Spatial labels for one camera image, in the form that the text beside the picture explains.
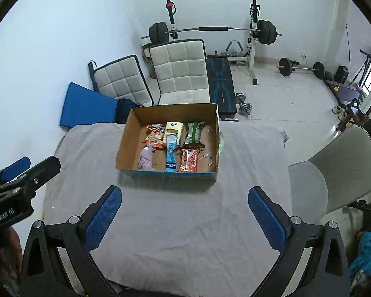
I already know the purple soft cloth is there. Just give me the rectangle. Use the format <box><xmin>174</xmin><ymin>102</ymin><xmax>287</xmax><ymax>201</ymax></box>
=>
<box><xmin>137</xmin><ymin>144</ymin><xmax>156</xmax><ymax>171</ymax></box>

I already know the orange panda snack bag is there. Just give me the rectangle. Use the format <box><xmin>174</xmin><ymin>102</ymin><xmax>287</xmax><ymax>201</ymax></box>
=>
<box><xmin>142</xmin><ymin>124</ymin><xmax>165</xmax><ymax>149</ymax></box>

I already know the blue long snack bag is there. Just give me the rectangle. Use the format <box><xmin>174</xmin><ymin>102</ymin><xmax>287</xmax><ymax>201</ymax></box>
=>
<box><xmin>165</xmin><ymin>134</ymin><xmax>177</xmax><ymax>172</ymax></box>

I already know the yellow tissue pack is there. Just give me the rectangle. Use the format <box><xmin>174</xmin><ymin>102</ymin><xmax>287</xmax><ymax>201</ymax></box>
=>
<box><xmin>163</xmin><ymin>121</ymin><xmax>186</xmax><ymax>147</ymax></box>

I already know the red floral snack bag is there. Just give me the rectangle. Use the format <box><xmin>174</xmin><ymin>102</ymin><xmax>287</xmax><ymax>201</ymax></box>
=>
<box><xmin>177</xmin><ymin>147</ymin><xmax>202</xmax><ymax>173</ymax></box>

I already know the green snack bag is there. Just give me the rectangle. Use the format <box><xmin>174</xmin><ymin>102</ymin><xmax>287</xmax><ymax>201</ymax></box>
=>
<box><xmin>183</xmin><ymin>121</ymin><xmax>205</xmax><ymax>148</ymax></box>

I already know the person's left hand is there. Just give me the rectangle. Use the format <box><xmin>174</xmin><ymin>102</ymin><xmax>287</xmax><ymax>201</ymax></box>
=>
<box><xmin>0</xmin><ymin>227</ymin><xmax>23</xmax><ymax>296</ymax></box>

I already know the blue cloth pile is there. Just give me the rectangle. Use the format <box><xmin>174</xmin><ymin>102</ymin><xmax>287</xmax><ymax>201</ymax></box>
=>
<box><xmin>349</xmin><ymin>231</ymin><xmax>371</xmax><ymax>281</ymax></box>

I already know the blue foam mat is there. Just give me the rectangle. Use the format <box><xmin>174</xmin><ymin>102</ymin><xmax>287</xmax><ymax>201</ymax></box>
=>
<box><xmin>59</xmin><ymin>82</ymin><xmax>118</xmax><ymax>128</ymax></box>

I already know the grey shell chair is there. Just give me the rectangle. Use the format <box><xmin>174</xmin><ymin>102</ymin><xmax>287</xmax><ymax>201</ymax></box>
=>
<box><xmin>288</xmin><ymin>126</ymin><xmax>371</xmax><ymax>224</ymax></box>

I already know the beige table cloth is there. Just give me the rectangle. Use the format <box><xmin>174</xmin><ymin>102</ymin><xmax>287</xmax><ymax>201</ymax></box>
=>
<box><xmin>44</xmin><ymin>122</ymin><xmax>291</xmax><ymax>296</ymax></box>

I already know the dark blue blanket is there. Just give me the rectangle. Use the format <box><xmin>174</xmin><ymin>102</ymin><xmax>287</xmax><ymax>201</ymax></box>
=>
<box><xmin>115</xmin><ymin>99</ymin><xmax>142</xmax><ymax>124</ymax></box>

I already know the white quilted chair left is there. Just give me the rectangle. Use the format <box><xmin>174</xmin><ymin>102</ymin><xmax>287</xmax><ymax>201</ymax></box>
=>
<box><xmin>88</xmin><ymin>55</ymin><xmax>155</xmax><ymax>106</ymax></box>

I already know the white quilted chair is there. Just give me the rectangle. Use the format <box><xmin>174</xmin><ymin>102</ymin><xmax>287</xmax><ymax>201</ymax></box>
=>
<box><xmin>150</xmin><ymin>39</ymin><xmax>210</xmax><ymax>105</ymax></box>
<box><xmin>88</xmin><ymin>55</ymin><xmax>155</xmax><ymax>106</ymax></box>

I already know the dark wooden chair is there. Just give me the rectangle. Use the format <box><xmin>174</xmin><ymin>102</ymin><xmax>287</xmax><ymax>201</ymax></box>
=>
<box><xmin>335</xmin><ymin>89</ymin><xmax>371</xmax><ymax>140</ymax></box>

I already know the clear plastic wrap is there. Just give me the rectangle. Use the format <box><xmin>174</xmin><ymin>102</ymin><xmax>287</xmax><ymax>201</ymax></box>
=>
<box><xmin>200</xmin><ymin>149</ymin><xmax>215</xmax><ymax>168</ymax></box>

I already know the cardboard milk box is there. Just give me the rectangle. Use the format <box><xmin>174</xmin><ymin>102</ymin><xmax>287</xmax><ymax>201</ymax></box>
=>
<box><xmin>116</xmin><ymin>103</ymin><xmax>220</xmax><ymax>181</ymax></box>

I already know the treadmill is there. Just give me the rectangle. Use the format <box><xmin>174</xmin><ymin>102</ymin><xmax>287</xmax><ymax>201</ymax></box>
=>
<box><xmin>323</xmin><ymin>66</ymin><xmax>365</xmax><ymax>107</ymax></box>

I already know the chrome dumbbell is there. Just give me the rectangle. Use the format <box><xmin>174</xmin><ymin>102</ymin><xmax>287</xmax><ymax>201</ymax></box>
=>
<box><xmin>235</xmin><ymin>93</ymin><xmax>252</xmax><ymax>117</ymax></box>

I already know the white quilted chair centre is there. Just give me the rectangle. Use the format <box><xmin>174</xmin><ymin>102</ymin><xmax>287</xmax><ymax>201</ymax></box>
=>
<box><xmin>150</xmin><ymin>39</ymin><xmax>210</xmax><ymax>105</ymax></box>

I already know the barbell on rack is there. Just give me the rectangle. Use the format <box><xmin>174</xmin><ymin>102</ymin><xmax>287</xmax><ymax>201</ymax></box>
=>
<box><xmin>141</xmin><ymin>20</ymin><xmax>282</xmax><ymax>44</ymax></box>

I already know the black weight bench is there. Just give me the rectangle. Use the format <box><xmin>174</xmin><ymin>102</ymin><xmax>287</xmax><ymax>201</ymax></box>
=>
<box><xmin>206</xmin><ymin>56</ymin><xmax>237</xmax><ymax>119</ymax></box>

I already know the barbell on floor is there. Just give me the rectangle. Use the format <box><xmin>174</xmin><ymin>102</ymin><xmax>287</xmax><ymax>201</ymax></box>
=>
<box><xmin>276</xmin><ymin>57</ymin><xmax>326</xmax><ymax>80</ymax></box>

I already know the white weight rack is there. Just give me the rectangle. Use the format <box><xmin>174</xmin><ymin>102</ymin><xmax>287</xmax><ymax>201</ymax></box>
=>
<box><xmin>226</xmin><ymin>0</ymin><xmax>261</xmax><ymax>85</ymax></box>

